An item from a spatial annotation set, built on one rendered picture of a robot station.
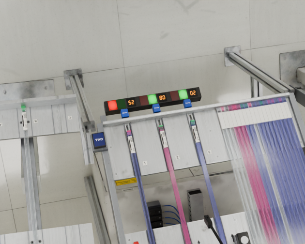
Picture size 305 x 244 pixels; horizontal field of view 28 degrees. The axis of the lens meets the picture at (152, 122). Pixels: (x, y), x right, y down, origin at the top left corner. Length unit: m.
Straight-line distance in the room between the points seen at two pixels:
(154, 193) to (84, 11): 0.87
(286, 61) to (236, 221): 1.17
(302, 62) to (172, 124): 1.10
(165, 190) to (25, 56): 0.88
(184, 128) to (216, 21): 0.86
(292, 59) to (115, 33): 0.86
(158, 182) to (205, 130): 0.35
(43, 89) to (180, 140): 0.88
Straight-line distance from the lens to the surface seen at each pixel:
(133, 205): 2.29
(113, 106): 2.08
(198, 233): 1.95
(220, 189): 2.35
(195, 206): 2.30
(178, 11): 2.74
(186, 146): 2.03
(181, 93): 2.12
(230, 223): 1.97
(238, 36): 2.85
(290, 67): 2.97
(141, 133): 2.03
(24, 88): 2.72
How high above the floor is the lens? 2.62
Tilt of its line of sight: 67 degrees down
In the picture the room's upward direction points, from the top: 148 degrees clockwise
